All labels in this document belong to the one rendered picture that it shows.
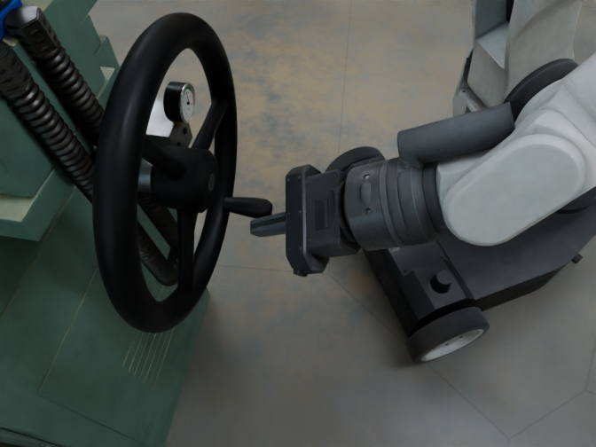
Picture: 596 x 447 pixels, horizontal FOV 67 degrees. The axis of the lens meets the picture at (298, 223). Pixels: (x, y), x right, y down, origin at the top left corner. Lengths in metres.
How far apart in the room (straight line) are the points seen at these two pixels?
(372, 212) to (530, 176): 0.14
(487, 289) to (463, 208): 0.79
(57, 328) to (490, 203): 0.51
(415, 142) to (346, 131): 1.22
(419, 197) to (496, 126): 0.08
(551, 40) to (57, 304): 0.78
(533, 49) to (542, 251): 0.61
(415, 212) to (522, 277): 0.83
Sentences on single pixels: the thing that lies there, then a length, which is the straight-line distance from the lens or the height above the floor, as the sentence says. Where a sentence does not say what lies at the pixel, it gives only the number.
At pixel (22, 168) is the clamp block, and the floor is 0.90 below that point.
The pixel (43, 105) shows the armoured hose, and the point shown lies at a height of 0.93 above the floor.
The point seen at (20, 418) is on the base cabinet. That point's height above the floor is 0.60.
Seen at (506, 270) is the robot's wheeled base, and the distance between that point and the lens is 1.21.
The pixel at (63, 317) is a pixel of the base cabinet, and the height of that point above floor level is 0.61.
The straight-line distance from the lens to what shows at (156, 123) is 0.79.
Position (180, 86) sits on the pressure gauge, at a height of 0.69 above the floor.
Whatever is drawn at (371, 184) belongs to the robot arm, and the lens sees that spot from 0.42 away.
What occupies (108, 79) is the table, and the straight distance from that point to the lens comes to 0.47.
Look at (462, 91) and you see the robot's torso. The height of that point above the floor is 0.54.
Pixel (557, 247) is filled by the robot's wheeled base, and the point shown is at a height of 0.17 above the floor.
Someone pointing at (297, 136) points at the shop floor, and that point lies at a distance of 1.60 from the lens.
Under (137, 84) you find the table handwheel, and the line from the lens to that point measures 0.32.
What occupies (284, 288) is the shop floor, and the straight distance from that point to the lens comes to 1.26.
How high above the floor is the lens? 1.14
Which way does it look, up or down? 57 degrees down
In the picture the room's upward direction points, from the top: straight up
